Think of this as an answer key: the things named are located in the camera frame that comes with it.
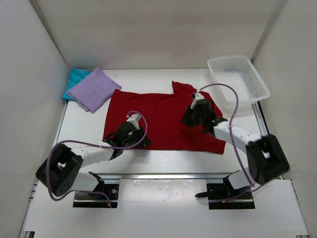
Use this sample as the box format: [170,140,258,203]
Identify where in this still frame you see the aluminium rail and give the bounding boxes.
[252,102,269,136]
[98,173,229,180]

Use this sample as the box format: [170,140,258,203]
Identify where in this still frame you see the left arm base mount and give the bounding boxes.
[72,172,119,208]

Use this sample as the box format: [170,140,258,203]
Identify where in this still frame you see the white plastic basket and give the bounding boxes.
[207,55,270,109]

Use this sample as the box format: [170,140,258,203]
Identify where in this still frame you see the red t shirt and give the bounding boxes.
[104,81,226,154]

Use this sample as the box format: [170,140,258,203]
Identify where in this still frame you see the purple cable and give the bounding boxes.
[195,83,261,203]
[48,110,149,203]

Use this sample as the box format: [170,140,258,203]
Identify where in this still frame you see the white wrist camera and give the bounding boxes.
[190,91,205,109]
[126,113,141,130]

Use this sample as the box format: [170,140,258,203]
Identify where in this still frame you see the aluminium right side rail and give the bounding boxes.
[252,102,269,136]

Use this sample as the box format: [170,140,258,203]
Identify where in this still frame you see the aluminium front rail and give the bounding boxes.
[98,173,229,180]

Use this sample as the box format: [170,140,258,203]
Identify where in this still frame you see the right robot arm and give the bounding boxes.
[181,99,290,200]

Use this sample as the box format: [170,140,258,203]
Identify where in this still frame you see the purple t shirt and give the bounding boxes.
[65,67,122,113]

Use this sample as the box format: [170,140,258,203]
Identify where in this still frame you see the teal t shirt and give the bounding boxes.
[62,68,92,101]

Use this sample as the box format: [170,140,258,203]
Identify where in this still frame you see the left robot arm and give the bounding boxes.
[36,120,151,201]

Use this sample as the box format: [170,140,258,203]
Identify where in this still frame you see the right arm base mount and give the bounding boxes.
[195,172,255,210]

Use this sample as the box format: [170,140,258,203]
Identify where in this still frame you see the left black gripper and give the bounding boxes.
[123,125,152,148]

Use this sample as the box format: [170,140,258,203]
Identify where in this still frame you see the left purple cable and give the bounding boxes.
[48,110,149,203]

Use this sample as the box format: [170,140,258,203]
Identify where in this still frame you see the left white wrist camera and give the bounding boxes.
[126,113,141,130]

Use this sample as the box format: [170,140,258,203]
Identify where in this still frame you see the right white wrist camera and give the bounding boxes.
[190,91,205,109]

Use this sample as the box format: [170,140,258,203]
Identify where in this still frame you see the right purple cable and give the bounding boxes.
[195,83,261,203]

